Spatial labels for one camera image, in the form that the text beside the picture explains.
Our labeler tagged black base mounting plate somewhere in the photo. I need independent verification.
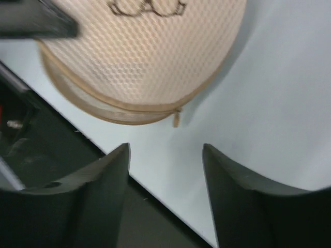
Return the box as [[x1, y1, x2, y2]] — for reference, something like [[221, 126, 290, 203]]
[[1, 65, 207, 247]]

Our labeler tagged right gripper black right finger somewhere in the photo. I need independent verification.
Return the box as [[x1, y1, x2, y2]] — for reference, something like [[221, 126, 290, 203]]
[[202, 144, 330, 247]]

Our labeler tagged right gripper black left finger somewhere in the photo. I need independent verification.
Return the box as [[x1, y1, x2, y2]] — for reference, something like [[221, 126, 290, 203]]
[[1, 143, 130, 247]]

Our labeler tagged beige mesh laundry bag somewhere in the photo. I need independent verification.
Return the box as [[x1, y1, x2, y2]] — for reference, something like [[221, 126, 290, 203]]
[[38, 0, 247, 126]]

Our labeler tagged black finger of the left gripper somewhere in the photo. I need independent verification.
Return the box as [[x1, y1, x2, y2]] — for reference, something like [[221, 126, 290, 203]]
[[1, 0, 79, 39]]

